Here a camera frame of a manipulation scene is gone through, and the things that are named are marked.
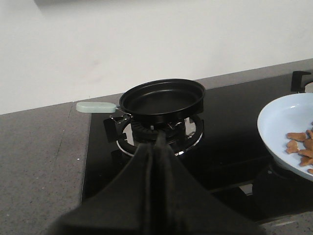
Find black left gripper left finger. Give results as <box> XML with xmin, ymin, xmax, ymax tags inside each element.
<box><xmin>47</xmin><ymin>144</ymin><xmax>153</xmax><ymax>235</ymax></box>

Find right black pan support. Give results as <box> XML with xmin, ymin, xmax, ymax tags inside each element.
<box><xmin>291</xmin><ymin>70</ymin><xmax>311</xmax><ymax>93</ymax></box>

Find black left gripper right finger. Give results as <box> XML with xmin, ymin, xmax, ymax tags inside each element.
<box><xmin>153</xmin><ymin>132</ymin><xmax>265</xmax><ymax>235</ymax></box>

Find black frying pan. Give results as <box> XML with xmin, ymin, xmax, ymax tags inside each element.
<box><xmin>76</xmin><ymin>78</ymin><xmax>205</xmax><ymax>120</ymax></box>

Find left black gas burner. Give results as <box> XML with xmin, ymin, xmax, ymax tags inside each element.
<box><xmin>131</xmin><ymin>123</ymin><xmax>186</xmax><ymax>143</ymax></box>

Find left black pan support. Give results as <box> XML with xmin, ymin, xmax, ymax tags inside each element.
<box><xmin>103</xmin><ymin>115</ymin><xmax>204</xmax><ymax>157</ymax></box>

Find black glass cooktop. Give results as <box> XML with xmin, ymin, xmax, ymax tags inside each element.
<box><xmin>82</xmin><ymin>74</ymin><xmax>313</xmax><ymax>221</ymax></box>

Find wire pan stand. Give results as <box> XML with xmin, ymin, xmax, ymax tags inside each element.
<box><xmin>110</xmin><ymin>113</ymin><xmax>184</xmax><ymax>130</ymax></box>

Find brown meat pieces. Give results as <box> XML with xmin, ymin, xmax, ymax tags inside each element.
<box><xmin>285</xmin><ymin>122</ymin><xmax>313</xmax><ymax>175</ymax></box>

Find light blue plate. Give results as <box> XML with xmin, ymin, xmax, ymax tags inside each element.
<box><xmin>257</xmin><ymin>93</ymin><xmax>313</xmax><ymax>181</ymax></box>

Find black pan support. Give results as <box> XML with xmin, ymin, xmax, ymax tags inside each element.
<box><xmin>291</xmin><ymin>70</ymin><xmax>311</xmax><ymax>93</ymax></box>
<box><xmin>103</xmin><ymin>115</ymin><xmax>204</xmax><ymax>157</ymax></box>

